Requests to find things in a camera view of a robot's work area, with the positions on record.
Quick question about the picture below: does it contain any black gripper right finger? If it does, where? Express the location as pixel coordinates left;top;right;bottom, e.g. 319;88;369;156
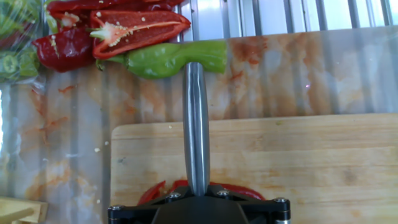
206;185;291;224

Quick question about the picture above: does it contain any halved red pepper with seeds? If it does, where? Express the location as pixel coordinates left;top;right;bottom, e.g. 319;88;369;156
90;9;192;61

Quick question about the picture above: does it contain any dark red pepper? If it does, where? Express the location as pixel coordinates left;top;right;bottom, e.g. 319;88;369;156
46;0;185;17

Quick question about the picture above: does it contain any marble pattern plastic mat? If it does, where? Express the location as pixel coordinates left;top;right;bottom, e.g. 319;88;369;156
0;26;398;224

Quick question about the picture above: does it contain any steel cleaver knife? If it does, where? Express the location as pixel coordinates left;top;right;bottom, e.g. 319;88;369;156
182;62;211;197

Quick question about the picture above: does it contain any red pepper piece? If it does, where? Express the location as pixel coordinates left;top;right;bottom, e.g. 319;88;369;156
169;179;267;202

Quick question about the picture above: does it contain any large green pepper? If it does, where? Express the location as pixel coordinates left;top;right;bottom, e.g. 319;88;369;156
95;40;228;80

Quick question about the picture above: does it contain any bamboo cutting board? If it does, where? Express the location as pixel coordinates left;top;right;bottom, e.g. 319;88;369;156
110;113;398;224

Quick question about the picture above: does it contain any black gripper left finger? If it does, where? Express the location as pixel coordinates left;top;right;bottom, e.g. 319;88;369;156
107;185;198;224

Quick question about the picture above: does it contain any wooden peg rack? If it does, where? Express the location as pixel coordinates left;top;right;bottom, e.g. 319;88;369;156
0;196;49;224

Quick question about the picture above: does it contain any cut red chili slice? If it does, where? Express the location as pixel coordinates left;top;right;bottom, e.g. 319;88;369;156
136;180;167;206

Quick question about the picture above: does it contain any red pepper with green stem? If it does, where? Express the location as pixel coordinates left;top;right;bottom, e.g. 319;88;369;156
32;26;96;73

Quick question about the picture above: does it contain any bag of chopped peppers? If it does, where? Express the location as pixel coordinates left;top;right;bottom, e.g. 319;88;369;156
0;0;42;84

